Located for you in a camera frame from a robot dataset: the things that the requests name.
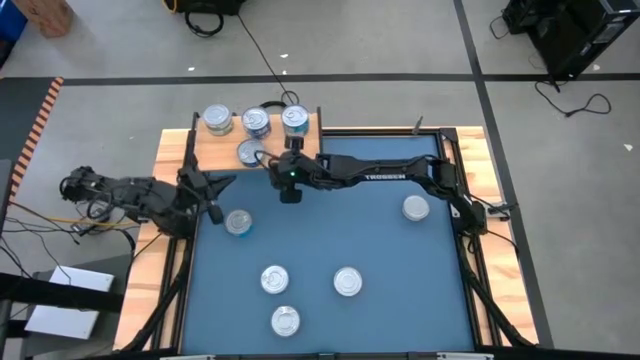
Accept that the yellow cable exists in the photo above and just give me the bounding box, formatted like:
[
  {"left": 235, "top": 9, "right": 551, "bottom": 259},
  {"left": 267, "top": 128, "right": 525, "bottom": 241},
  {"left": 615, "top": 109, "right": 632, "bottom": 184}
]
[{"left": 8, "top": 200, "right": 139, "bottom": 227}]

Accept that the black floor cable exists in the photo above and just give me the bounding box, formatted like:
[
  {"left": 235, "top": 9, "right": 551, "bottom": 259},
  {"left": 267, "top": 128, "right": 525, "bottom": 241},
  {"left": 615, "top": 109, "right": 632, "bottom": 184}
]
[{"left": 234, "top": 12, "right": 301, "bottom": 107}]

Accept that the wooden shelf with black frame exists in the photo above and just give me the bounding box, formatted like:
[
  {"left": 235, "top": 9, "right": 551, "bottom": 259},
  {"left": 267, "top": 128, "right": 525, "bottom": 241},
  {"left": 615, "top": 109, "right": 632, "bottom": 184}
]
[{"left": 185, "top": 105, "right": 325, "bottom": 187}]

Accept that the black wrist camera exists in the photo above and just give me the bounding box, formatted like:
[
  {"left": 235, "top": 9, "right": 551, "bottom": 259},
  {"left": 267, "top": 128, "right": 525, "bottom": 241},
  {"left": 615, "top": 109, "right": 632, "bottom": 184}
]
[
  {"left": 207, "top": 200, "right": 226, "bottom": 226},
  {"left": 279, "top": 186, "right": 305, "bottom": 206}
]

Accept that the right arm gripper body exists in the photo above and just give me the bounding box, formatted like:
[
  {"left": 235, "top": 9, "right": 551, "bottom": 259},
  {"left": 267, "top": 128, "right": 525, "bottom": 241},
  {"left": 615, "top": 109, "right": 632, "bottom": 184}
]
[{"left": 271, "top": 134, "right": 322, "bottom": 191}]

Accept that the teal label tuna can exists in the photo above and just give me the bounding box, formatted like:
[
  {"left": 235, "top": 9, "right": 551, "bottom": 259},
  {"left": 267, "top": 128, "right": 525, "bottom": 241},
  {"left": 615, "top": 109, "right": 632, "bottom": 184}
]
[
  {"left": 259, "top": 264, "right": 291, "bottom": 296},
  {"left": 224, "top": 208, "right": 254, "bottom": 238},
  {"left": 280, "top": 103, "right": 311, "bottom": 138}
]

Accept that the black table frame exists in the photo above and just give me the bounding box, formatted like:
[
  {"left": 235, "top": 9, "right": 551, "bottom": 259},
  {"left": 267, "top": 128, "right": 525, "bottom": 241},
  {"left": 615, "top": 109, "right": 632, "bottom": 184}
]
[{"left": 117, "top": 127, "right": 541, "bottom": 360}]

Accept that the black metal beam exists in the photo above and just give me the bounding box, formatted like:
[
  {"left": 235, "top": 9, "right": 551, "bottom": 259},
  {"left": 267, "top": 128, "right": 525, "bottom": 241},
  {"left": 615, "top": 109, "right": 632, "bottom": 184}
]
[{"left": 0, "top": 272, "right": 125, "bottom": 315}]

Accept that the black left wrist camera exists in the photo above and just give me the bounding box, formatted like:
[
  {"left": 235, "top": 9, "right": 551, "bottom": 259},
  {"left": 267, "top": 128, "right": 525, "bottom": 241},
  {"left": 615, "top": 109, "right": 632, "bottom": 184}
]
[{"left": 207, "top": 200, "right": 226, "bottom": 226}]

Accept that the blue bin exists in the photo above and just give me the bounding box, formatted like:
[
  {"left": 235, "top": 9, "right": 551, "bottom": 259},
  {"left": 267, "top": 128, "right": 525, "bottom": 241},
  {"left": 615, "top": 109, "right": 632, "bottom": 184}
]
[{"left": 0, "top": 0, "right": 29, "bottom": 45}]

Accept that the dark blue label tuna can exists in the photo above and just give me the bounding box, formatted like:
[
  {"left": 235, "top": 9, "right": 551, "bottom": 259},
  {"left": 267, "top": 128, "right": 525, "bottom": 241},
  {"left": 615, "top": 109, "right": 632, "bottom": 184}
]
[
  {"left": 241, "top": 105, "right": 273, "bottom": 141},
  {"left": 270, "top": 305, "right": 302, "bottom": 338},
  {"left": 235, "top": 138, "right": 266, "bottom": 169}
]

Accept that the black power adapter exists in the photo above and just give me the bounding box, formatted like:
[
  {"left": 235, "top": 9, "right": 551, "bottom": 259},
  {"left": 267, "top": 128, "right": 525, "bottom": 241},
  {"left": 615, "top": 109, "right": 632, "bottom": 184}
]
[{"left": 69, "top": 207, "right": 112, "bottom": 236}]

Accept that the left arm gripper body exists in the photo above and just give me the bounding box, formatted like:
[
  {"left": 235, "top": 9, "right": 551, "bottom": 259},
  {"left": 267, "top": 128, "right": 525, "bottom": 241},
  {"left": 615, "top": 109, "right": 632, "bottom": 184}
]
[{"left": 176, "top": 166, "right": 211, "bottom": 212}]

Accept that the black mat with orange stripes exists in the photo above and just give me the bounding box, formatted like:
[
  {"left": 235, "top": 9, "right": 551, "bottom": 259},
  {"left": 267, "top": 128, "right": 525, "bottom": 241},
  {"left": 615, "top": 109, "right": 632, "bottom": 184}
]
[{"left": 0, "top": 76, "right": 66, "bottom": 204}]

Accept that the blue table mat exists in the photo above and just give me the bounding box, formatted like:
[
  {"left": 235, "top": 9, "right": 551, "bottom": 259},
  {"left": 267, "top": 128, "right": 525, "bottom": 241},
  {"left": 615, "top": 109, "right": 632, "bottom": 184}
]
[{"left": 180, "top": 133, "right": 475, "bottom": 354}]

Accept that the white board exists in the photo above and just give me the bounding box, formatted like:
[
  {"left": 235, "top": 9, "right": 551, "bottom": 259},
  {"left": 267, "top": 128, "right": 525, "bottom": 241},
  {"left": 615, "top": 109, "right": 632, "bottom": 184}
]
[{"left": 23, "top": 264, "right": 116, "bottom": 342}]

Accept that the black computer tower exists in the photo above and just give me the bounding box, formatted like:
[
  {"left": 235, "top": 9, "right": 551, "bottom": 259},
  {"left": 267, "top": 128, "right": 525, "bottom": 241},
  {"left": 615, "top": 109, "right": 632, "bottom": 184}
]
[{"left": 501, "top": 0, "right": 640, "bottom": 82}]

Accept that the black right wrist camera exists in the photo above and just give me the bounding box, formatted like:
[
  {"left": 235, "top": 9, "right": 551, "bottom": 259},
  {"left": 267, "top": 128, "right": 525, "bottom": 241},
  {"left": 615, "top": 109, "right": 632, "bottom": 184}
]
[{"left": 279, "top": 186, "right": 305, "bottom": 206}]

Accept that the black equipment case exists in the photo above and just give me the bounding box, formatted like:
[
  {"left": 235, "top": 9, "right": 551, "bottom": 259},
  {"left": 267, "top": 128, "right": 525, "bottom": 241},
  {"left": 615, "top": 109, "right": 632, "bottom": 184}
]
[{"left": 173, "top": 0, "right": 247, "bottom": 16}]

